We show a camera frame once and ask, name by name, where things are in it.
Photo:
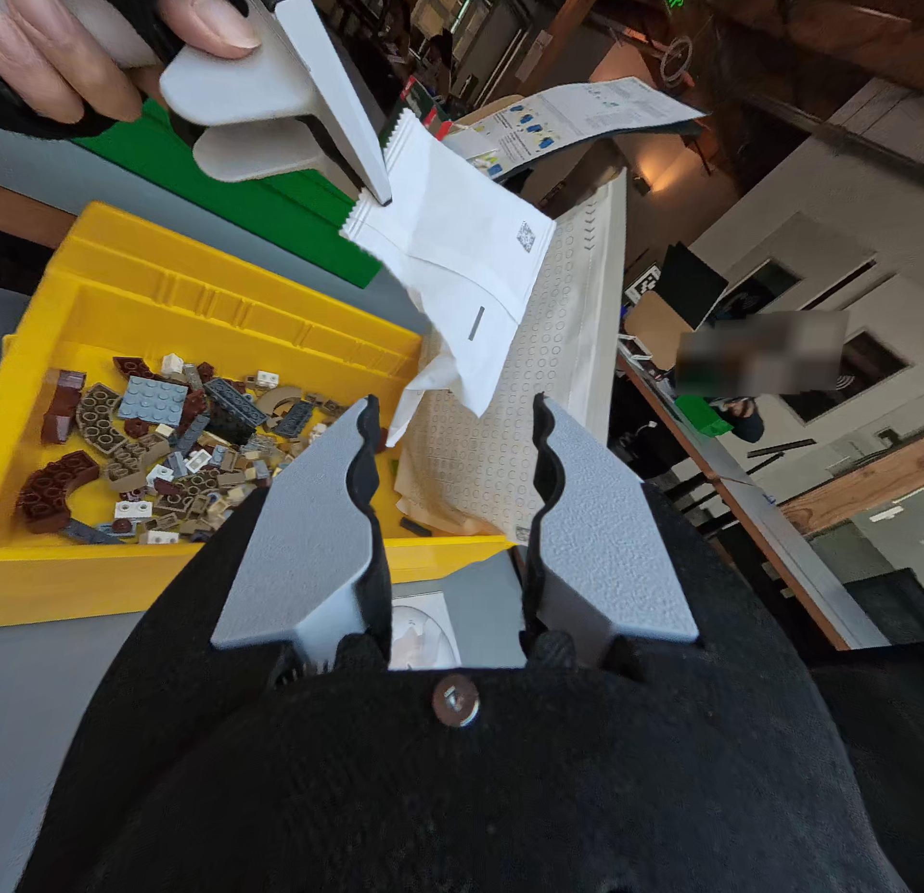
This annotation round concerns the white instruction booklet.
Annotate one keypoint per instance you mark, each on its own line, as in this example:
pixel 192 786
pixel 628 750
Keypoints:
pixel 422 633

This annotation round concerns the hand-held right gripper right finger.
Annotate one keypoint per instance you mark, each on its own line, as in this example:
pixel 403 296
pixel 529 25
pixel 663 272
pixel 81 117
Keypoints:
pixel 613 546

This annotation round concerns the grey desk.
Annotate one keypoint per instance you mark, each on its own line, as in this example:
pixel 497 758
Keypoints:
pixel 43 727

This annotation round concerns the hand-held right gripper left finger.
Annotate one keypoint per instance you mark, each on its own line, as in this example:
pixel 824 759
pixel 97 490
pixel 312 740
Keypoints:
pixel 296 546

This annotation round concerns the standing instruction sheet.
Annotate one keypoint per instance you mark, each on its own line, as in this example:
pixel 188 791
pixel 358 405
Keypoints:
pixel 592 109

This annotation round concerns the light grey square plate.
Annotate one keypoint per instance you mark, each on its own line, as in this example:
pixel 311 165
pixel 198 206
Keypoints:
pixel 151 398

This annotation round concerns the small green plastic bin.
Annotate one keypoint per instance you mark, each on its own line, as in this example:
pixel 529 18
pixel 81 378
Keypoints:
pixel 704 416

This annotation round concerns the bare plywood board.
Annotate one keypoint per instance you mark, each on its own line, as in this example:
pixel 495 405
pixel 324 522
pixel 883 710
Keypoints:
pixel 653 330

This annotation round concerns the long grey table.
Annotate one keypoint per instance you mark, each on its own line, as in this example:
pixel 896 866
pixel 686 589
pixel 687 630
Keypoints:
pixel 779 539

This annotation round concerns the small white paper bag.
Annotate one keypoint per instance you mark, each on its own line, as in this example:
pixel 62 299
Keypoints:
pixel 462 229

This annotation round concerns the pile of toy bricks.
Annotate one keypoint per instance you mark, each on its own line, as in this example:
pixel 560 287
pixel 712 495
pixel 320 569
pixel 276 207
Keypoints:
pixel 202 445

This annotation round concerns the yellow plastic bin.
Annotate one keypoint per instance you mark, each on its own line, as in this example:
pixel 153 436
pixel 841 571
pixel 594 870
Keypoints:
pixel 180 293

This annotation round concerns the person's left hand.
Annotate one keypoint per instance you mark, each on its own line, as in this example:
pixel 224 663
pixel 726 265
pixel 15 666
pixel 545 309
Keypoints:
pixel 36 41

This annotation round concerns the black foam panel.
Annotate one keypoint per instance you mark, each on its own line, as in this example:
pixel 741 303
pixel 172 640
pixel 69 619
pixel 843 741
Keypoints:
pixel 693 283

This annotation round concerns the black white marker tag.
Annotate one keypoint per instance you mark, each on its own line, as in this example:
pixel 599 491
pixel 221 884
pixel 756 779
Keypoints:
pixel 641 283

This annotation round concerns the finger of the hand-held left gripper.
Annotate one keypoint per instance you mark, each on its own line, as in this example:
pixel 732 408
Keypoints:
pixel 325 77

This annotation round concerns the white frame model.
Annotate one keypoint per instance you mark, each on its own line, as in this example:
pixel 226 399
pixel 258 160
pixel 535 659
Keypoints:
pixel 639 348

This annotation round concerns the large white paper bag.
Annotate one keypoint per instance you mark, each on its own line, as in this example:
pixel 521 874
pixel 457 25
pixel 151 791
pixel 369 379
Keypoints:
pixel 563 366

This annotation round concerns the red and green box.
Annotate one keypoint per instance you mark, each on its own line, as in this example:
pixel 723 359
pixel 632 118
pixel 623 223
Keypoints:
pixel 422 106

